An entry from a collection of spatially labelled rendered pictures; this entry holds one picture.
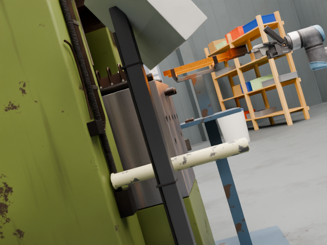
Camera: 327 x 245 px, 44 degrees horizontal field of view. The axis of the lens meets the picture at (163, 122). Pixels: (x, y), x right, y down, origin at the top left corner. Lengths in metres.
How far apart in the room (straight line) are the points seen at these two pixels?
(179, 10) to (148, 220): 0.86
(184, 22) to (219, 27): 9.90
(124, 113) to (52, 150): 0.34
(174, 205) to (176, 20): 0.46
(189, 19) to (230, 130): 6.06
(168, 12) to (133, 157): 0.72
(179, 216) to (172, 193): 0.06
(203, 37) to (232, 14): 1.09
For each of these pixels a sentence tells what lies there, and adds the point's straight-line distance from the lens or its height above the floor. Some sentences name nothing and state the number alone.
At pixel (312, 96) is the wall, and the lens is 11.87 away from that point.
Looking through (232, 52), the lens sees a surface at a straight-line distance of 1.98.
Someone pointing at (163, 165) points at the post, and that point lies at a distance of 1.03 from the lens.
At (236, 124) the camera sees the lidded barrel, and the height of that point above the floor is 0.35.
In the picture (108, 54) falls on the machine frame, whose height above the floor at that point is 1.13.
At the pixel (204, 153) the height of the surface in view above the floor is 0.63.
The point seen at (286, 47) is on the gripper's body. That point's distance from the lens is 2.14.
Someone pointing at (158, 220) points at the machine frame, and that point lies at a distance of 1.53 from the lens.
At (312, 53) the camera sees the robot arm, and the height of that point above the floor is 0.87.
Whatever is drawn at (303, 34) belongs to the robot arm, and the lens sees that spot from 2.15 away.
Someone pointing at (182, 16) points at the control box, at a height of 0.97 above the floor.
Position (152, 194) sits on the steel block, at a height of 0.51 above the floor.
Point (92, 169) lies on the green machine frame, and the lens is 1.25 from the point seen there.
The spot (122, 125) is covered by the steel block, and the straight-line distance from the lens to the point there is 1.50.
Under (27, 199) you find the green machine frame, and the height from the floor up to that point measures 0.65.
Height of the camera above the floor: 0.76
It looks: level
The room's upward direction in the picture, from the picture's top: 17 degrees counter-clockwise
